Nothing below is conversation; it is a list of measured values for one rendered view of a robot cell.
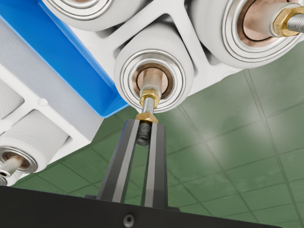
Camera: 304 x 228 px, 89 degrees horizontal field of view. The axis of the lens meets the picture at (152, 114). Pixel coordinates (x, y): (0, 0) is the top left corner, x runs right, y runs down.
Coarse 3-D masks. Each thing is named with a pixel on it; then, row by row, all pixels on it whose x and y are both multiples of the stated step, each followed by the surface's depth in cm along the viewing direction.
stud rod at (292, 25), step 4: (292, 16) 10; (296, 16) 10; (300, 16) 10; (292, 20) 10; (296, 20) 10; (300, 20) 10; (288, 24) 10; (292, 24) 10; (296, 24) 10; (300, 24) 9; (288, 28) 11; (292, 28) 10; (296, 28) 10; (300, 28) 10; (300, 32) 10
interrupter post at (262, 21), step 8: (264, 8) 12; (272, 8) 12; (280, 8) 11; (256, 16) 13; (264, 16) 12; (272, 16) 11; (256, 24) 13; (264, 24) 12; (272, 24) 11; (264, 32) 13; (272, 32) 12
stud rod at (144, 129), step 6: (144, 102) 14; (150, 102) 13; (144, 108) 13; (150, 108) 13; (144, 126) 11; (150, 126) 11; (138, 132) 10; (144, 132) 10; (150, 132) 11; (138, 138) 10; (144, 138) 10; (138, 144) 10; (144, 144) 10
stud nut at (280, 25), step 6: (300, 6) 10; (282, 12) 11; (288, 12) 10; (294, 12) 10; (300, 12) 10; (282, 18) 10; (288, 18) 10; (276, 24) 11; (282, 24) 11; (276, 30) 11; (282, 30) 11; (288, 30) 11; (282, 36) 11; (288, 36) 11
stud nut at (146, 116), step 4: (136, 116) 11; (140, 116) 11; (144, 116) 11; (148, 116) 11; (152, 116) 11; (140, 120) 11; (144, 120) 11; (148, 120) 11; (152, 120) 11; (156, 120) 11
